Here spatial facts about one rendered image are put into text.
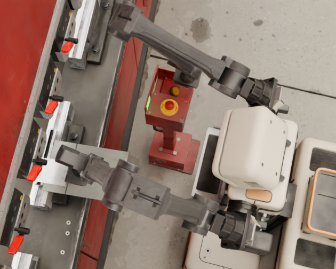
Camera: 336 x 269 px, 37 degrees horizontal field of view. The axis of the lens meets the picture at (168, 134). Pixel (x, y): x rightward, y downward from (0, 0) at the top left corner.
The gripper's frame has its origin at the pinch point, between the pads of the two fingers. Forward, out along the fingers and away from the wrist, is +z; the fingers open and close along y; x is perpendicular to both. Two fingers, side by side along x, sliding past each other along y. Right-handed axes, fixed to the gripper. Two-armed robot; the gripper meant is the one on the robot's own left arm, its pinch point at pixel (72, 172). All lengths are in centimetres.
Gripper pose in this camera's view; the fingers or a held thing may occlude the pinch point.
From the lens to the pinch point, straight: 171.1
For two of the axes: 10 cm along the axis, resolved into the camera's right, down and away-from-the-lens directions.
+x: 8.7, 2.9, 3.9
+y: -1.8, 9.4, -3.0
